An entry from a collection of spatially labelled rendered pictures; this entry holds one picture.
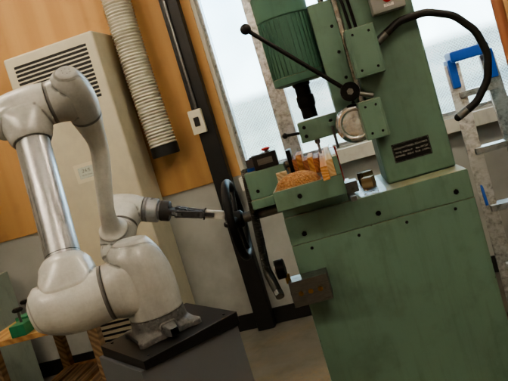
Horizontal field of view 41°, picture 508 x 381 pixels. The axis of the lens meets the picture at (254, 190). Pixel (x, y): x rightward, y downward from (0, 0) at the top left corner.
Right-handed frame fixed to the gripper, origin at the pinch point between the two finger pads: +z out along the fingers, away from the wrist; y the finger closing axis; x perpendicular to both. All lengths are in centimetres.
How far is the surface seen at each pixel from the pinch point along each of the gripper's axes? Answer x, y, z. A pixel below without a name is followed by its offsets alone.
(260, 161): -22.3, -21.7, 17.0
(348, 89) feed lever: -47, -28, 43
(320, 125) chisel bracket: -35, -15, 36
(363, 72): -52, -31, 47
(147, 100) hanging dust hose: -39, 113, -55
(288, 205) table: -12, -45, 28
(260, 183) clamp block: -15.1, -21.6, 17.4
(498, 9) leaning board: -92, 104, 118
